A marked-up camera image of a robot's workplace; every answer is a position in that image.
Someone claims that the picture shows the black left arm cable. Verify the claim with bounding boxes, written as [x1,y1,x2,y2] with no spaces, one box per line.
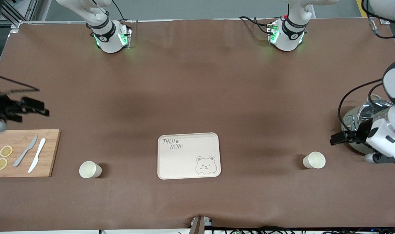
[338,0,395,131]

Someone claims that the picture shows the metal table edge bracket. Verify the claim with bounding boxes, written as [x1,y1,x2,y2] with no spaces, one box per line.
[189,215,213,234]

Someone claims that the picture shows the wooden cutting board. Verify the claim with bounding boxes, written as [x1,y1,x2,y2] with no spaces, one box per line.
[0,129,61,178]

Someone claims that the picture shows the beige bear print tray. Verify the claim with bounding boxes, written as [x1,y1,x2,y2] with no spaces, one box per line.
[157,132,222,180]

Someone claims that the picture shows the white plastic knife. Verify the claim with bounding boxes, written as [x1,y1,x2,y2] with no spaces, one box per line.
[28,138,46,173]

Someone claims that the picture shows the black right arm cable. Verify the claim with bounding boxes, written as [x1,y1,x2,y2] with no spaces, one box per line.
[0,73,41,95]

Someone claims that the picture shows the white IKEA cup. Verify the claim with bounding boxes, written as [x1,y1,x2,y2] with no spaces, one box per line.
[303,151,326,169]
[79,161,102,179]

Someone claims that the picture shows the grey-green electric cooking pot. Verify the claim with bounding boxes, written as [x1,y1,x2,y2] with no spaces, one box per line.
[342,94,395,155]

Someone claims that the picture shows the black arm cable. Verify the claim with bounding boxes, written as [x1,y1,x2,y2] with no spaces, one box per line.
[0,73,41,95]
[338,0,395,131]

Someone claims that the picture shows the brown table cover mat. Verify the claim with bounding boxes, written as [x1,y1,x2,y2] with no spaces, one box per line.
[0,18,395,232]

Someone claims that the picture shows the glass pot lid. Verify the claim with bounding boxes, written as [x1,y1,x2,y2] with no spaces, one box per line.
[358,100,395,123]

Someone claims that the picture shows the black base power cable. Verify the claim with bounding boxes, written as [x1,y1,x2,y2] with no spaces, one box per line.
[238,16,276,34]

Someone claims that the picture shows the grey plastic knife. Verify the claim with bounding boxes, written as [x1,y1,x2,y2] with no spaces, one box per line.
[13,135,38,167]

